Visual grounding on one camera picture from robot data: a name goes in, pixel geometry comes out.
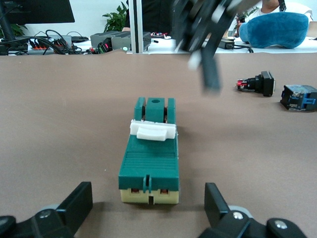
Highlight person in black clothes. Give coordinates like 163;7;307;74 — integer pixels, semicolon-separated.
142;0;177;35

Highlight aluminium profile post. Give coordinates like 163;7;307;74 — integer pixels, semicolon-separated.
128;0;151;54

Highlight grey electronics box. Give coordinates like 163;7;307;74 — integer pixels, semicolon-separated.
90;31;152;54

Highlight person in white shirt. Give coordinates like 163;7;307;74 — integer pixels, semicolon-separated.
232;0;314;30

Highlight black monitor stand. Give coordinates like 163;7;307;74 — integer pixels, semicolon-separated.
0;4;16;42

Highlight green load switch cream base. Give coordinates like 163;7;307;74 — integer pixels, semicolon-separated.
118;96;180;205

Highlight black square button red terminal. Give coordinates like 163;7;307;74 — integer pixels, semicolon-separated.
234;71;276;97

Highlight black computer monitor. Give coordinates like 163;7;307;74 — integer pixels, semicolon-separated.
0;0;75;25

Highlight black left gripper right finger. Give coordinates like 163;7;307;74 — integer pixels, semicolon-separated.
198;182;268;238

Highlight green potted plant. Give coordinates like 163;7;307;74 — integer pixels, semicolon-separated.
103;1;131;33
9;23;29;38

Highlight blue plush cushion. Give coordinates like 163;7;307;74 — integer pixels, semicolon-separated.
238;12;310;49

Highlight black power adapter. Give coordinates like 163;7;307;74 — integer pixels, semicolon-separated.
217;38;236;50

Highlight green button blue block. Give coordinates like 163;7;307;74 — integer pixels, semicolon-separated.
279;84;317;113

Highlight grey power strip orange switches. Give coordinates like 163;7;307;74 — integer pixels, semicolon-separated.
27;34;73;56

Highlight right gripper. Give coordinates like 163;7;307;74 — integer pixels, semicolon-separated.
173;0;263;94

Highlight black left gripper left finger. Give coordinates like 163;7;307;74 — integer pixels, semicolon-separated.
17;182;94;238

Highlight brown table mat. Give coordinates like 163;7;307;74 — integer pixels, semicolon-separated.
0;48;317;238

